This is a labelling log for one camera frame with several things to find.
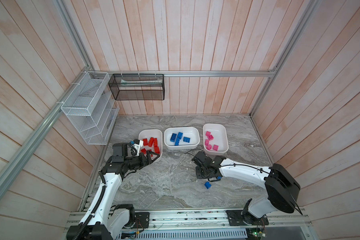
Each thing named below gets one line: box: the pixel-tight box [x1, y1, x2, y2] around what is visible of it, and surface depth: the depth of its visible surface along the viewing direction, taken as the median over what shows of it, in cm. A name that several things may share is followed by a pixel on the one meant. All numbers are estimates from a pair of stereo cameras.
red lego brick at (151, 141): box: [148, 137, 155, 147], surface depth 103 cm
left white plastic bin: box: [138, 129, 163, 162], surface depth 103 cm
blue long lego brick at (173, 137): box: [170, 133, 177, 142], surface depth 106 cm
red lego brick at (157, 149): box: [154, 145, 161, 154], surface depth 97 cm
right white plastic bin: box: [203, 123, 229, 156], surface depth 107 cm
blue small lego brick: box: [204, 181, 212, 190], surface depth 85 cm
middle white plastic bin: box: [163, 127, 200, 150], surface depth 106 cm
